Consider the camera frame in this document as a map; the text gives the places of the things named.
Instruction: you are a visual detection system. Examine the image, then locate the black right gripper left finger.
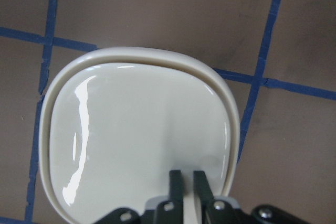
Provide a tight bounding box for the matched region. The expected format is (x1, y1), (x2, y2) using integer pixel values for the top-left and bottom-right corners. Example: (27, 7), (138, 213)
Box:
(96, 170), (184, 223)

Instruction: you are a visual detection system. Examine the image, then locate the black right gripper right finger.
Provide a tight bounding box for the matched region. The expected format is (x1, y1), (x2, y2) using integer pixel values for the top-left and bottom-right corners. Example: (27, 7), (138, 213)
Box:
(193, 170), (308, 223)

